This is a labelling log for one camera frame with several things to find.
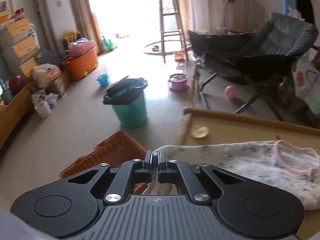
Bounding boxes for white floral garment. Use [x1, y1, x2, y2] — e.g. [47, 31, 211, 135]
[155, 140, 319, 210]

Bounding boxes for wooden bar stool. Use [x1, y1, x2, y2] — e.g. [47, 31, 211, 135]
[159, 0, 188, 63]

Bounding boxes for black folding lounge chair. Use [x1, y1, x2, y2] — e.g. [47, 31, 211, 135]
[188, 12, 318, 114]

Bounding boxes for small blue bucket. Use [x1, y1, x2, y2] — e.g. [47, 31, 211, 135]
[96, 74, 109, 87]

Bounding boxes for yellow round lid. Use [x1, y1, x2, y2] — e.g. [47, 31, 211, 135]
[190, 125, 209, 139]

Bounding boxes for pink toy drum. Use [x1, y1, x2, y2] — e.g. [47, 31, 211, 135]
[168, 74, 189, 92]

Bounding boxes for white plastic bag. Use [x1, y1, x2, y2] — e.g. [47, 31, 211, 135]
[33, 63, 61, 89]

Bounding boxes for brown curtain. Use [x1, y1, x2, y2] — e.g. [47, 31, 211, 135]
[71, 0, 103, 54]

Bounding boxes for white cup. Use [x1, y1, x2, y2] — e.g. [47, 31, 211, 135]
[34, 101, 52, 119]

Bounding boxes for green trash bin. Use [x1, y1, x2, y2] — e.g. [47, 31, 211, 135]
[103, 77, 148, 129]

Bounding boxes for pink basket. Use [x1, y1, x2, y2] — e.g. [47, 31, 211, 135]
[68, 40, 94, 58]

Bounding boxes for wooden low cabinet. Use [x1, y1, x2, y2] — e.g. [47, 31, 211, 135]
[0, 86, 33, 148]

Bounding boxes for stacked drawer boxes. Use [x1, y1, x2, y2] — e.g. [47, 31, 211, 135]
[1, 16, 39, 80]

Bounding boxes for pink ball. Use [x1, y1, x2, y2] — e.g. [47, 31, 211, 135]
[224, 85, 238, 99]

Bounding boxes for white air conditioner unit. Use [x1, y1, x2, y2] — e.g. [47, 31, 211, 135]
[37, 0, 77, 52]

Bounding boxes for orange wicker basket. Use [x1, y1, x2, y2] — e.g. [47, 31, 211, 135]
[59, 131, 147, 179]

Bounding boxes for orange plastic tub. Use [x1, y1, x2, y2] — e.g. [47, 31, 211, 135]
[61, 47, 98, 81]

